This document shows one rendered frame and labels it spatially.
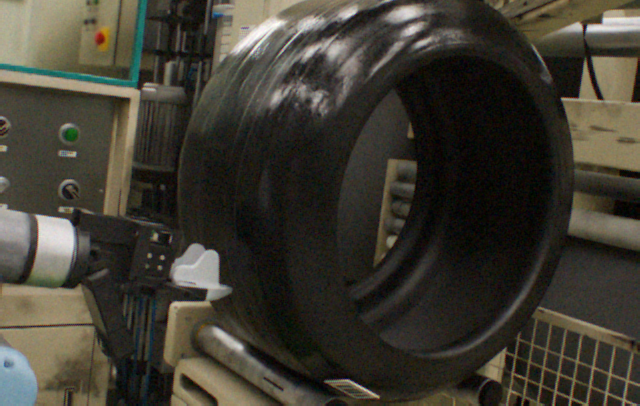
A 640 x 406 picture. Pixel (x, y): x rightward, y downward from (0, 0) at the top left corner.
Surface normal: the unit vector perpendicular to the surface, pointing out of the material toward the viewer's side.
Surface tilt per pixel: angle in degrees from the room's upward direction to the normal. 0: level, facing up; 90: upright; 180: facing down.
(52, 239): 61
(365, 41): 57
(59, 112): 90
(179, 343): 90
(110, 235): 90
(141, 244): 90
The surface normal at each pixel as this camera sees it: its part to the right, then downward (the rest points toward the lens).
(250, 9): -0.81, -0.06
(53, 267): 0.52, 0.33
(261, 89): -0.69, -0.44
